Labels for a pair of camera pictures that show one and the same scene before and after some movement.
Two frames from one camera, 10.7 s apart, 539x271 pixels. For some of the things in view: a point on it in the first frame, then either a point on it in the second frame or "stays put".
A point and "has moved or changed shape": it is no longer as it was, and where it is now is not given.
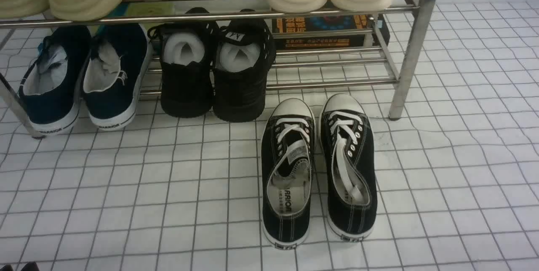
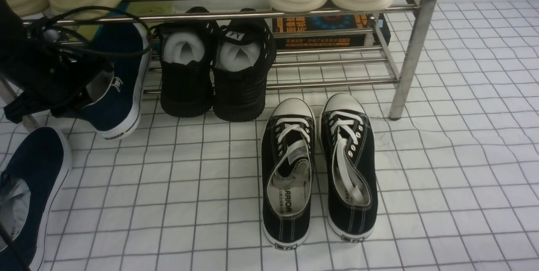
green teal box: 137,9 stays put
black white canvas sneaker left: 287,144 stays put
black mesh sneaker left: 187,83 stays put
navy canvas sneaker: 49,88 has moved or changed shape
